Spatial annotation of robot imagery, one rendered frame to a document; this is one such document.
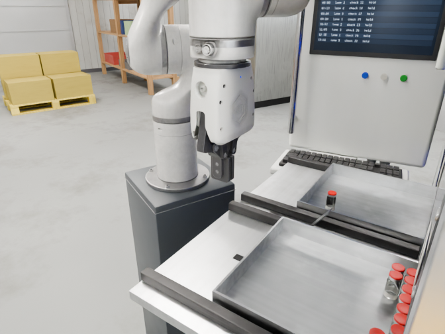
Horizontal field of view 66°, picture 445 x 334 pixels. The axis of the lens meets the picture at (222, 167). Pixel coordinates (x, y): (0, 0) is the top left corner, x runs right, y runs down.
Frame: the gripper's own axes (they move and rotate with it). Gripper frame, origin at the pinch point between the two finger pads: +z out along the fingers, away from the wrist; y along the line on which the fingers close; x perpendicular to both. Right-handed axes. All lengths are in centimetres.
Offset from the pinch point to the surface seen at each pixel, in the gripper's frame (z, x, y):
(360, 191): 22, -12, 47
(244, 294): 22.2, -4.9, -0.8
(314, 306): 22.2, -15.6, 3.5
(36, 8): -22, 694, 371
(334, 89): 5, 10, 88
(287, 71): 61, 184, 437
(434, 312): 0.7, -29.2, -12.5
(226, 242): 22.4, 5.5, 9.6
